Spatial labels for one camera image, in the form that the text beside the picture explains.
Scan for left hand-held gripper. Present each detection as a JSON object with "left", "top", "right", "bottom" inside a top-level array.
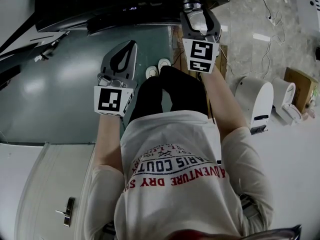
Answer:
[{"left": 93, "top": 40, "right": 138, "bottom": 118}]

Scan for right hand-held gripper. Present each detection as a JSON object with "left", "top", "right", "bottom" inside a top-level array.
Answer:
[{"left": 179, "top": 6, "right": 222, "bottom": 74}]

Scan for dark washing machine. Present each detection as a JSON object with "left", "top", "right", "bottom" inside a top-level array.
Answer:
[{"left": 33, "top": 0, "right": 231, "bottom": 36}]

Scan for person's left forearm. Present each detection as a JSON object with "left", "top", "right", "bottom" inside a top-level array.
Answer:
[{"left": 93, "top": 113, "right": 126, "bottom": 171}]

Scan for person's right forearm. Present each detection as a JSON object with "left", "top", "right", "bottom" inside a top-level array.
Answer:
[{"left": 199, "top": 70, "right": 249, "bottom": 141}]

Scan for white shoe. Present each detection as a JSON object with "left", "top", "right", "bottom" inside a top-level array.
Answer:
[
  {"left": 157, "top": 58, "right": 172, "bottom": 71},
  {"left": 145, "top": 65, "right": 160, "bottom": 80}
]

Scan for black trousers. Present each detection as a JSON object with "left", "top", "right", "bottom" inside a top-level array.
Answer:
[{"left": 128, "top": 65, "right": 210, "bottom": 129}]

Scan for white appliance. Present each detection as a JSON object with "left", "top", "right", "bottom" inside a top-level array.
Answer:
[{"left": 291, "top": 0, "right": 320, "bottom": 32}]

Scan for brown cardboard box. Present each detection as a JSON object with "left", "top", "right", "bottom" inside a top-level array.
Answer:
[{"left": 283, "top": 66, "right": 320, "bottom": 115}]

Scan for white printed t-shirt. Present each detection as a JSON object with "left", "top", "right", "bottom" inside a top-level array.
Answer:
[{"left": 82, "top": 110, "right": 275, "bottom": 238}]

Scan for white door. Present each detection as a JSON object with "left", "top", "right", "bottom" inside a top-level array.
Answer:
[{"left": 0, "top": 140, "right": 97, "bottom": 240}]

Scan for white floor cable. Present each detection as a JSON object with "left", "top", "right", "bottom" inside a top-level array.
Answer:
[{"left": 226, "top": 0, "right": 286, "bottom": 78}]

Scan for silver door handle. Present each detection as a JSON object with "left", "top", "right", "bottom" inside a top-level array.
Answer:
[{"left": 55, "top": 196, "right": 76, "bottom": 228}]

